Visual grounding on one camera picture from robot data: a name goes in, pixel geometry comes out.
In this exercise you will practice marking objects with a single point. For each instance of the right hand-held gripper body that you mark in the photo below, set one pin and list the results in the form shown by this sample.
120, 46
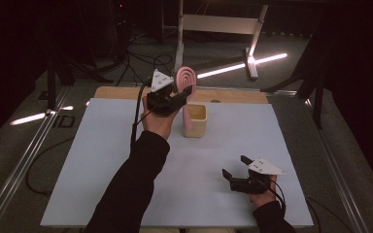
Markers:
259, 178

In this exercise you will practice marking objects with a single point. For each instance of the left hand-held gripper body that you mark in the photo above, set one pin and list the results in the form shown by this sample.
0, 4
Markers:
163, 97

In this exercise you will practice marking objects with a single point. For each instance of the beige square cup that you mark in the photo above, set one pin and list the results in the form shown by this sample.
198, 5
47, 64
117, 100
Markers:
198, 124

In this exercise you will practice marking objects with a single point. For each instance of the person's right hand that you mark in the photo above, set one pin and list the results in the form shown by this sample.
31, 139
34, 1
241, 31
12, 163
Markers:
264, 198

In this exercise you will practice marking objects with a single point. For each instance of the person's left hand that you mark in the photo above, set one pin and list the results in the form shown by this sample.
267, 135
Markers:
158, 124

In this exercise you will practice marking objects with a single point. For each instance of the pale blue table sheet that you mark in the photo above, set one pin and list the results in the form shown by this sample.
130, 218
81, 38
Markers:
207, 155

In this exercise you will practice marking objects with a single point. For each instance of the wooden board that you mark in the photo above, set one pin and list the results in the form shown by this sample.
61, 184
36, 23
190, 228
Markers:
233, 96

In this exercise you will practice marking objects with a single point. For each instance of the black stand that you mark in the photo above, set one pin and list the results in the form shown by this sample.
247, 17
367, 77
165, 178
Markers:
314, 81
51, 84

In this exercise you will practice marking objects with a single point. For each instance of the white desk frame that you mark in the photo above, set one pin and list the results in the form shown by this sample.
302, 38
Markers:
218, 24

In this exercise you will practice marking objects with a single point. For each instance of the metal floor rail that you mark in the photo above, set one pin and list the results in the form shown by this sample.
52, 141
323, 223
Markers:
340, 181
19, 168

